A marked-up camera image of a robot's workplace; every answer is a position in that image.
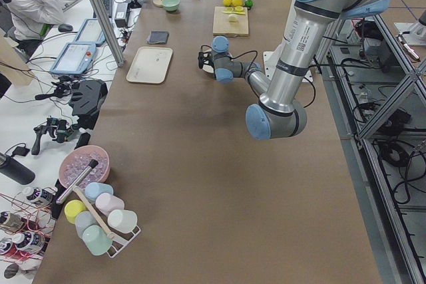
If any wooden cutting board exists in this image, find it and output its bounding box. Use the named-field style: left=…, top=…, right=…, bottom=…
left=212, top=6, right=250, bottom=36

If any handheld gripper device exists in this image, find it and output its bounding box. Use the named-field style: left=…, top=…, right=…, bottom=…
left=31, top=117, right=79, bottom=155

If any grey folded cloth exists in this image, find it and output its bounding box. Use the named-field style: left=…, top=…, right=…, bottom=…
left=146, top=31, right=169, bottom=45

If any grey cup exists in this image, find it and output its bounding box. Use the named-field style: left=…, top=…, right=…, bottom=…
left=75, top=211, right=97, bottom=239

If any whole lemon right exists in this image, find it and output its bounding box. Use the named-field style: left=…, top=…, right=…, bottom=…
left=232, top=0, right=244, bottom=7

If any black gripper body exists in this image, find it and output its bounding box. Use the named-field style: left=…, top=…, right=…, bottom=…
left=206, top=51, right=214, bottom=70

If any pink cup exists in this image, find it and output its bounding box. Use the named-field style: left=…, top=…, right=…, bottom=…
left=95, top=192, right=124, bottom=216

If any metal muddler black tip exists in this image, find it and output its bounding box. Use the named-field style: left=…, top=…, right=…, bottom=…
left=55, top=159, right=99, bottom=205

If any beige rabbit tray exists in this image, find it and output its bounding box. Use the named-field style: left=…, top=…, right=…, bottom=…
left=126, top=46, right=173, bottom=84

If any aluminium frame post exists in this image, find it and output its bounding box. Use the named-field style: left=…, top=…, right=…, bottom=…
left=89, top=0, right=124, bottom=67

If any blue cup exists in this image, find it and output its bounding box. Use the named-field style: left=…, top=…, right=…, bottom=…
left=85, top=182, right=114, bottom=204

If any black keyboard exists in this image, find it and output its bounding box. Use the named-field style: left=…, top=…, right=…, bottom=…
left=102, top=0, right=114, bottom=18

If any white cup rack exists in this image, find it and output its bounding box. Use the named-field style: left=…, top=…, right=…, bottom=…
left=106, top=225, right=142, bottom=258

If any yellow plastic knife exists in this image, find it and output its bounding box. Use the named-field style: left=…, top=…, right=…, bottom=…
left=222, top=11, right=246, bottom=15

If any yellow cup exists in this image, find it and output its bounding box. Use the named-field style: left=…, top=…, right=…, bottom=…
left=64, top=200, right=87, bottom=224

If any black plastic cover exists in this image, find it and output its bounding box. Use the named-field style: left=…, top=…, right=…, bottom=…
left=69, top=79, right=108, bottom=130

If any white cup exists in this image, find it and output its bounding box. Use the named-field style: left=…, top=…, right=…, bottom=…
left=107, top=210, right=138, bottom=233

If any whole lemon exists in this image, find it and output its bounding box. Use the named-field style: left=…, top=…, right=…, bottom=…
left=232, top=0, right=244, bottom=7
left=222, top=0, right=232, bottom=7

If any far teach pendant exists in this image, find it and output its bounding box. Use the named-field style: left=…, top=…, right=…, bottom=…
left=74, top=18, right=105, bottom=47

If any teach pendant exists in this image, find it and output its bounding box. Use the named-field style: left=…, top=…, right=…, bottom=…
left=49, top=41, right=97, bottom=75
left=74, top=18, right=105, bottom=47

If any mint green cup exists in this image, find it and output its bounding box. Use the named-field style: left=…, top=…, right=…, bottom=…
left=82, top=225, right=112, bottom=256

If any green lime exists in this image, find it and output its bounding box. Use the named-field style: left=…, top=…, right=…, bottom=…
left=244, top=0, right=254, bottom=9

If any pink bowl with ice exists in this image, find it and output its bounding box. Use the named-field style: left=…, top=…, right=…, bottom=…
left=59, top=145, right=110, bottom=188

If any black water bottle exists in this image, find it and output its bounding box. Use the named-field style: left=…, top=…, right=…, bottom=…
left=1, top=153, right=35, bottom=185

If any round beige plate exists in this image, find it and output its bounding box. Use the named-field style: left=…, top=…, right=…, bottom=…
left=202, top=49, right=214, bottom=74

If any mint green bowl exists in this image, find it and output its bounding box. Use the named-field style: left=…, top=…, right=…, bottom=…
left=162, top=0, right=180, bottom=12

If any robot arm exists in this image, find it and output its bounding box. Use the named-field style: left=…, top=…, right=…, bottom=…
left=198, top=0, right=390, bottom=140

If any near teach pendant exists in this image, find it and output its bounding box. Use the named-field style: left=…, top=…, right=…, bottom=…
left=49, top=41, right=97, bottom=75

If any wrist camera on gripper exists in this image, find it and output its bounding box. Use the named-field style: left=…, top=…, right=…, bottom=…
left=197, top=51, right=209, bottom=69

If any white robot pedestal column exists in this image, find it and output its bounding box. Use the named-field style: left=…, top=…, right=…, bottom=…
left=262, top=0, right=316, bottom=83

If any whole lemon left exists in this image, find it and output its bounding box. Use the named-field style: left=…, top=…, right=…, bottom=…
left=222, top=0, right=232, bottom=7

